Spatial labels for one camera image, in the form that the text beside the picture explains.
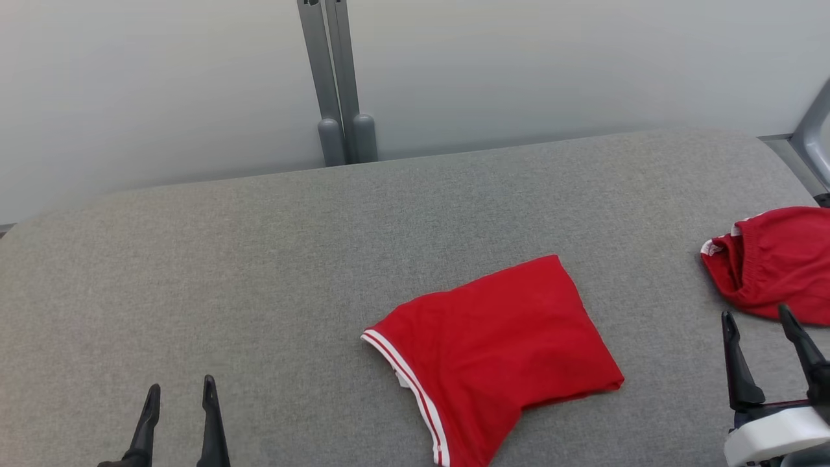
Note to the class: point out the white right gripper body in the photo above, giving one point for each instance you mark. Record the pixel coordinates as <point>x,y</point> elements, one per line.
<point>771,438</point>

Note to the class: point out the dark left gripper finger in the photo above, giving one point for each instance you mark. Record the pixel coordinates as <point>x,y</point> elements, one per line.
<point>144,434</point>
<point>213,434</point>

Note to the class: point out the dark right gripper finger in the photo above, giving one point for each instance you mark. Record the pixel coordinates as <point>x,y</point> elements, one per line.
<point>814,370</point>
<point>742,383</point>

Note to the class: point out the red shorts with white stripe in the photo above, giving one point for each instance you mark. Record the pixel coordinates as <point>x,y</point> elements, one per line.
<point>778,266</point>

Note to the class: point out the red shirt with white sleeves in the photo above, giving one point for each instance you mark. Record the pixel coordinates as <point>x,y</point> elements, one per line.
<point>499,350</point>

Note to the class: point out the grey metal frame leg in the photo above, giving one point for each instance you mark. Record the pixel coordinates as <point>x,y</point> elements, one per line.
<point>814,143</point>

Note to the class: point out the grey metal post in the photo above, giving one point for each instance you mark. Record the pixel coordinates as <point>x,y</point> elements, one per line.
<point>321,78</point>
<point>356,84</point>

